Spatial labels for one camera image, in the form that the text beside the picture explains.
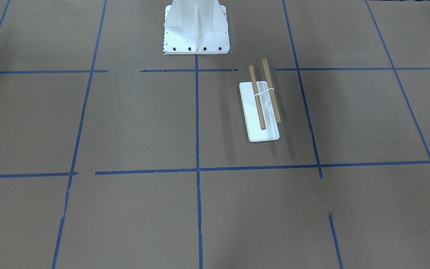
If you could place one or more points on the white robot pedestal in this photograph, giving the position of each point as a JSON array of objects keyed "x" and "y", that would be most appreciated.
[{"x": 195, "y": 27}]

